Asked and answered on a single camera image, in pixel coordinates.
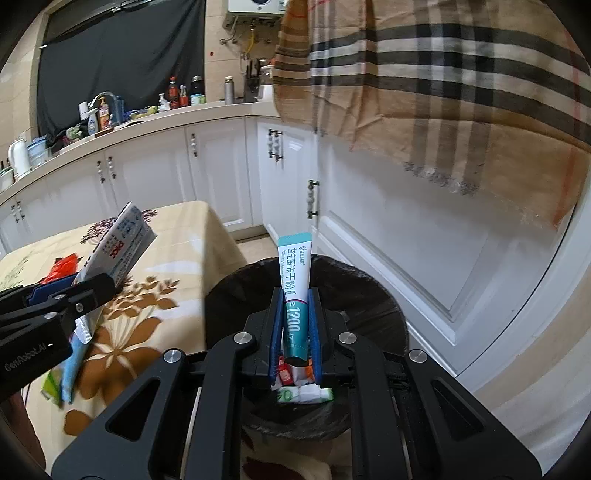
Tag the white pot with lid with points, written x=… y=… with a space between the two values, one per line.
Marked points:
x=5 y=180

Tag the green stick sachet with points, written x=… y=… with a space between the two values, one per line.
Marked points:
x=51 y=387

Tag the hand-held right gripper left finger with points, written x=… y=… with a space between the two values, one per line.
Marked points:
x=277 y=318

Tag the red-orange plastic bag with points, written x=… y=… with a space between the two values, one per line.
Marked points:
x=62 y=267

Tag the dark sauce bottle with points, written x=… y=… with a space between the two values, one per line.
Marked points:
x=174 y=94

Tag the black knife block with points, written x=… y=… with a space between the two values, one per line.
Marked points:
x=251 y=90

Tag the white electric kettle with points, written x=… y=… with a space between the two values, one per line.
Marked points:
x=18 y=159

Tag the white blender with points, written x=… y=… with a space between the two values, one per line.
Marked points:
x=265 y=87

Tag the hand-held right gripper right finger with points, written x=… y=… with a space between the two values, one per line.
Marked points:
x=315 y=318

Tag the beige plaid cloth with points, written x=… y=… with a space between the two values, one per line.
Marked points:
x=438 y=69

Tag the black curtain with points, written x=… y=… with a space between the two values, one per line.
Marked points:
x=124 y=55

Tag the teal white toothpaste tube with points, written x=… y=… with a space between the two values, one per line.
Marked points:
x=295 y=286

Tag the small red bottle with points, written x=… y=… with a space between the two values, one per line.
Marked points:
x=284 y=371

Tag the white water heater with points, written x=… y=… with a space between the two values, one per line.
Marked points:
x=254 y=5

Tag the white tube with green print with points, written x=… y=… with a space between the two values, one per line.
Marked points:
x=304 y=394

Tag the chrome faucet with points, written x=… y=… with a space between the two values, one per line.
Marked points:
x=104 y=93

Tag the bin with black liner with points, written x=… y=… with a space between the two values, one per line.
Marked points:
x=369 y=300

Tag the floral printed tablecloth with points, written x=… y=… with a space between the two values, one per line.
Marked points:
x=138 y=323

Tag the grey thermos bottle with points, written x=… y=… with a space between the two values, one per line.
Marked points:
x=229 y=92

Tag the orange label bottle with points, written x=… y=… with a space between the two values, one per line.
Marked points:
x=105 y=115

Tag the white pump bottle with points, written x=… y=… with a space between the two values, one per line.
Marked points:
x=164 y=105

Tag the white base cabinets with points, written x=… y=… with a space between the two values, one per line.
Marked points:
x=221 y=161

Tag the large blue white powder sachet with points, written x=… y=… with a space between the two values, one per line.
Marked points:
x=122 y=244

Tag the black flask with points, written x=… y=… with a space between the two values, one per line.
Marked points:
x=196 y=85

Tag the white blue detergent bottle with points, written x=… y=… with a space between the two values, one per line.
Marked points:
x=92 y=123

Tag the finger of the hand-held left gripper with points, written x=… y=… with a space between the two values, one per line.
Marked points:
x=92 y=293
x=46 y=293

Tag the blue stick sachet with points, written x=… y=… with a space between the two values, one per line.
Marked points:
x=71 y=374

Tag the clear filter pitcher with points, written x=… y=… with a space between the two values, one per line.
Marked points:
x=38 y=154

